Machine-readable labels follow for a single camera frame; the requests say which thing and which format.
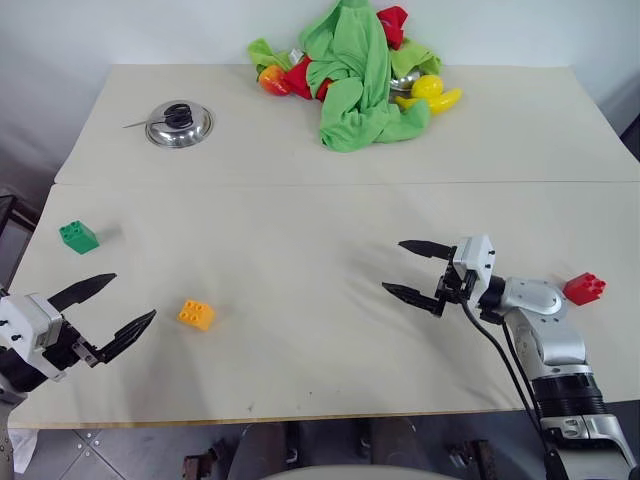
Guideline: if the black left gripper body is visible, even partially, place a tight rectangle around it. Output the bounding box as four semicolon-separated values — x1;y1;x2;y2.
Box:
41;311;99;372

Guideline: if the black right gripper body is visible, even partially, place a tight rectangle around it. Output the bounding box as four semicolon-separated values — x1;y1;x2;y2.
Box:
436;258;482;307

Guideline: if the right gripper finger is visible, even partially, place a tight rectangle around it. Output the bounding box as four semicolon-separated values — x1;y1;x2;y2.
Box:
397;239;458;262
381;281;446;318

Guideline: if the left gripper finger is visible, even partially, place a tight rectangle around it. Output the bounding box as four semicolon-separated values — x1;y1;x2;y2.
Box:
91;308;158;369
47;272;118;313

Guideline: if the green toy building block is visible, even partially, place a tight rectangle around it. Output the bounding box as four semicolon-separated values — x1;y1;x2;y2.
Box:
58;219;100;257

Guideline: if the yellow toy building block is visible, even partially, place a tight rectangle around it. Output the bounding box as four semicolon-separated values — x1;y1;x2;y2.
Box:
177;298;217;333

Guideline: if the red toy building block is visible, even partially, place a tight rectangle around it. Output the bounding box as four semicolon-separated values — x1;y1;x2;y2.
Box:
562;271;608;307

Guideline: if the yellow toy banana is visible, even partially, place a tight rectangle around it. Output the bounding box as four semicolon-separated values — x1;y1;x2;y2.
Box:
394;87;464;116

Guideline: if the rusty brown metal foot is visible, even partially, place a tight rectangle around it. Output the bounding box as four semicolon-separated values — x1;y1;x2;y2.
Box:
181;438;227;480

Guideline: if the yellow toy lemon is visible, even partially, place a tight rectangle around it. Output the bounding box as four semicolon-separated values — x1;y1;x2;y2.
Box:
410;74;446;100

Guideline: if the steel bowl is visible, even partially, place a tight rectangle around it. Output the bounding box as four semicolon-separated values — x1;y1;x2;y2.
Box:
388;68;422;94

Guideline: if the large green cloth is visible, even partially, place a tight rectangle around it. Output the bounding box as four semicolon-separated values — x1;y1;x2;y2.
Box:
298;0;432;154

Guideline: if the steel pot lid black knob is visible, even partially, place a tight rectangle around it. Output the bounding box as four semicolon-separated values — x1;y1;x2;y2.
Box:
144;99;216;149

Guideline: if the red cloth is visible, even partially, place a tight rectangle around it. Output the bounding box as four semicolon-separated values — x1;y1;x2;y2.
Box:
283;55;335;103
376;5;411;51

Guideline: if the orange red toy peach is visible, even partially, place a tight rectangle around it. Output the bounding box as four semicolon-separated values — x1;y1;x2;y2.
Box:
257;65;293;97

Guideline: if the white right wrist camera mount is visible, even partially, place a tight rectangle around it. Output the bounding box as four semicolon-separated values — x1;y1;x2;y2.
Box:
451;234;497;302

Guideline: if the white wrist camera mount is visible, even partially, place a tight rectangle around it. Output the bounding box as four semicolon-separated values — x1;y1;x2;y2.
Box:
0;293;69;384
451;234;497;302

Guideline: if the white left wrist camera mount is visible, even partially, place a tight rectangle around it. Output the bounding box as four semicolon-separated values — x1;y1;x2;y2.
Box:
0;293;69;384

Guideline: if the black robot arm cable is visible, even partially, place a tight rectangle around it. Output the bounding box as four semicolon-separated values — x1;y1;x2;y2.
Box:
501;319;544;426
459;298;565;480

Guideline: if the dark metal frame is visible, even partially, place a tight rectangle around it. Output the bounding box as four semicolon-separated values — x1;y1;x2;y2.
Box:
0;188;42;284

